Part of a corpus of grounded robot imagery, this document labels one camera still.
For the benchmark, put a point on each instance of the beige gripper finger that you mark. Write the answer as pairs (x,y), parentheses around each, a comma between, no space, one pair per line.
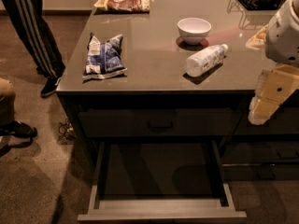
(261,110)
(278,84)

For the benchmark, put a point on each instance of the blue white snack bag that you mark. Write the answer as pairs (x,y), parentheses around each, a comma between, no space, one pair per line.
(103,58)

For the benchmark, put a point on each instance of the white ceramic bowl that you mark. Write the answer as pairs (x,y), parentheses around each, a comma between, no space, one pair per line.
(193,30)

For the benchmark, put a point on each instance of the closed top drawer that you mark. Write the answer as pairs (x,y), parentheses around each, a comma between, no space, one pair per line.
(158,122)

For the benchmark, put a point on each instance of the seated person leg and shoe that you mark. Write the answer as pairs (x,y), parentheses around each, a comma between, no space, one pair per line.
(8,124)

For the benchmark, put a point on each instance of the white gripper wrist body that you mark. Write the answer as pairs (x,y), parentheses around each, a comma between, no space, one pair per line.
(284,37)

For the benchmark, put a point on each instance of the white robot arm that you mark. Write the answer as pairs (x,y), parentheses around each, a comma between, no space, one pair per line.
(280,40)

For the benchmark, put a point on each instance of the clear plastic water bottle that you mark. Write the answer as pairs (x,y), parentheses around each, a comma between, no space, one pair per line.
(205,59)

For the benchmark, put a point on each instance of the brown snack bag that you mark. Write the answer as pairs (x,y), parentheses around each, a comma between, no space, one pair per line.
(127,6)

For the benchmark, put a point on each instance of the right side drawers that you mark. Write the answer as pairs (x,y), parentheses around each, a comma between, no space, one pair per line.
(266,152)

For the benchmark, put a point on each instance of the yellow snack packet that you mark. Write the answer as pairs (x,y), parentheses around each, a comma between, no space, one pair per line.
(257,41)

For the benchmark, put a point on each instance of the dark counter cabinet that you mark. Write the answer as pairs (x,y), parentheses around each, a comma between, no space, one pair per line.
(156,101)

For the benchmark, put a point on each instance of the standing person in black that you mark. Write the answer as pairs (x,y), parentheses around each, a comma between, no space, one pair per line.
(35,34)

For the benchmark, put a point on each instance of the open middle drawer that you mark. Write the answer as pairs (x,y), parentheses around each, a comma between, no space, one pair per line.
(174,183)

